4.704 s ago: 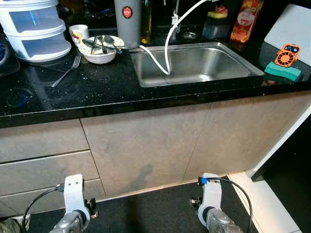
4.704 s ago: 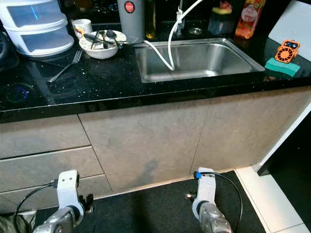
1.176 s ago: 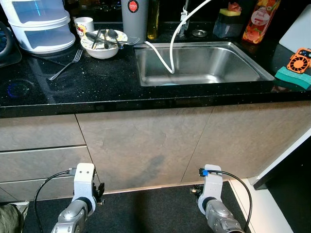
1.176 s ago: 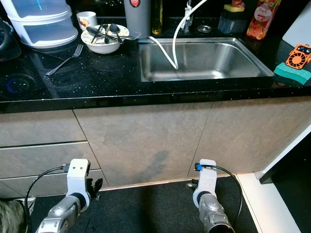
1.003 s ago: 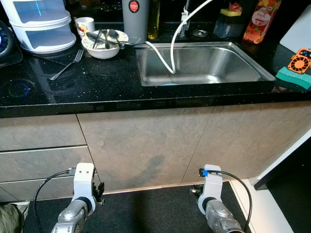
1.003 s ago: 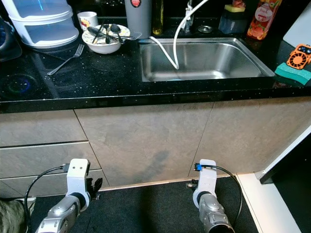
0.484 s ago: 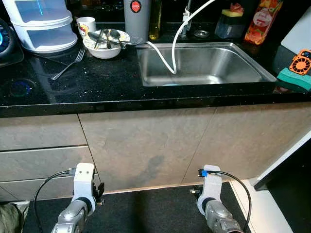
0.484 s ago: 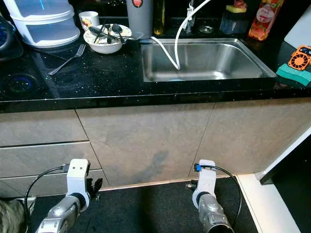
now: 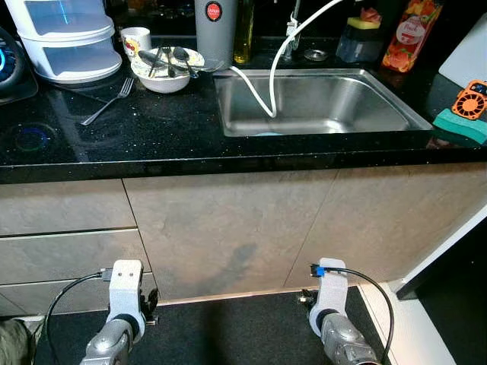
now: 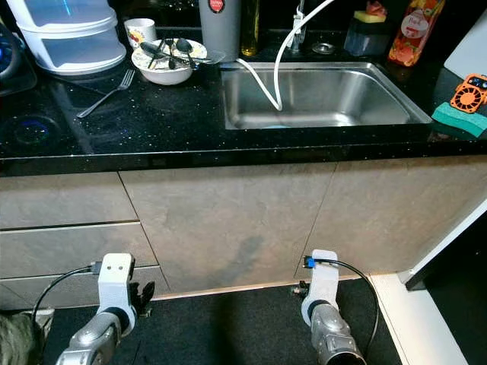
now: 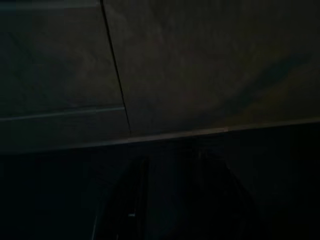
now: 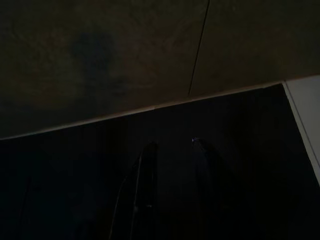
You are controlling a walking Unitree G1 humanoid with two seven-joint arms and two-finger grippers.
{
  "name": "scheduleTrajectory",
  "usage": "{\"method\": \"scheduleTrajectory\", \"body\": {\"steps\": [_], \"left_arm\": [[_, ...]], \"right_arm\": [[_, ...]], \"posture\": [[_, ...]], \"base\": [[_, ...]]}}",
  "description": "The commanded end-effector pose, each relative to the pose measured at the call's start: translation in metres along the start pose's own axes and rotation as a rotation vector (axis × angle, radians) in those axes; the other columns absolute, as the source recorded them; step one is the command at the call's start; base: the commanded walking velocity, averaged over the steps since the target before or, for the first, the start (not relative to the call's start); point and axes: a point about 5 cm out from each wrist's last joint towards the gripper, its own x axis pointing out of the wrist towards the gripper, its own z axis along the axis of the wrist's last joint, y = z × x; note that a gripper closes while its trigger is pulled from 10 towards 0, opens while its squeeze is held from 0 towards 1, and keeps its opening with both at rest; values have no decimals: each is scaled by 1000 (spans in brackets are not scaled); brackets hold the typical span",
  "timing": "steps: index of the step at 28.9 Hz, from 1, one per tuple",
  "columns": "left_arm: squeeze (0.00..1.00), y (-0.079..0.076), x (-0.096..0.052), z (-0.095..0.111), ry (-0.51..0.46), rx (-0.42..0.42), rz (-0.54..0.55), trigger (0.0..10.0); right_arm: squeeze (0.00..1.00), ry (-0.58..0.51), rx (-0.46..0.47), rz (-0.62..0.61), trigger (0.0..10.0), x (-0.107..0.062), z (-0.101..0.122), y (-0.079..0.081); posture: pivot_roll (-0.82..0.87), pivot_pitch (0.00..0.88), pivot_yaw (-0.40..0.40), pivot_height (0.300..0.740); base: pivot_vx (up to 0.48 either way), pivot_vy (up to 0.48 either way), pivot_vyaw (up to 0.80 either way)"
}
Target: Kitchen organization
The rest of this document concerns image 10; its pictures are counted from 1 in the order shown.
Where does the beige stone-look drawer front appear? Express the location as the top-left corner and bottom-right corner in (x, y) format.
(0, 171), (139, 229)
(0, 266), (168, 306)
(0, 222), (154, 278)

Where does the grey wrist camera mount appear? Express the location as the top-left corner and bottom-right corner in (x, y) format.
(301, 249), (339, 305)
(97, 253), (138, 316)

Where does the silver fork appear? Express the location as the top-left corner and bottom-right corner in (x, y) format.
(76, 68), (136, 119)

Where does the yellow sponge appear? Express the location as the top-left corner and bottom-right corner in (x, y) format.
(354, 11), (389, 25)

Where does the black sponge holder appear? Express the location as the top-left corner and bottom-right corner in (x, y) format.
(344, 19), (389, 58)

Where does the white flexible hose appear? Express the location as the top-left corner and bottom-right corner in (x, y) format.
(236, 0), (339, 112)

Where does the plain white bowl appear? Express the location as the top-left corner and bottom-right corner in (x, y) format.
(138, 62), (193, 86)

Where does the small orange fan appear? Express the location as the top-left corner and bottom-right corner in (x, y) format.
(449, 74), (487, 115)

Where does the grey water dispenser with spout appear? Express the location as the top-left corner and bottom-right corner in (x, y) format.
(199, 0), (242, 63)

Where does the white printed mug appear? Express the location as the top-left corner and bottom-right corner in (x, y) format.
(124, 18), (158, 48)

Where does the black round appliance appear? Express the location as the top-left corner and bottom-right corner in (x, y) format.
(0, 30), (39, 96)

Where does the white flat board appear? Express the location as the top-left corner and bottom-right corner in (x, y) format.
(443, 8), (487, 81)

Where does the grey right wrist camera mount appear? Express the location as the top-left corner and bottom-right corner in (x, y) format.
(301, 249), (339, 305)

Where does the olive oil bottle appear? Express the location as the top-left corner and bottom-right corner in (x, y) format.
(240, 0), (261, 58)

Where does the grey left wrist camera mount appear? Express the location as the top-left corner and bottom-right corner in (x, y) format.
(97, 253), (138, 316)

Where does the white stacked plastic container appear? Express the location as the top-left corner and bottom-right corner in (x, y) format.
(6, 0), (127, 75)

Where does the stainless steel sink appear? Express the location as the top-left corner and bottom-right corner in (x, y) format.
(219, 62), (434, 130)

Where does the beige stone-look cabinet door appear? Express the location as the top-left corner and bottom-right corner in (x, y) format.
(118, 161), (337, 294)
(293, 156), (487, 278)

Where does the red scrubber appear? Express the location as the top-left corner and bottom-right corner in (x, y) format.
(365, 0), (389, 16)

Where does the thin silver faucet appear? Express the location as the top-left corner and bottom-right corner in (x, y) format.
(291, 0), (309, 52)

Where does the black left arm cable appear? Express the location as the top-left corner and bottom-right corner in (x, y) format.
(33, 263), (101, 358)

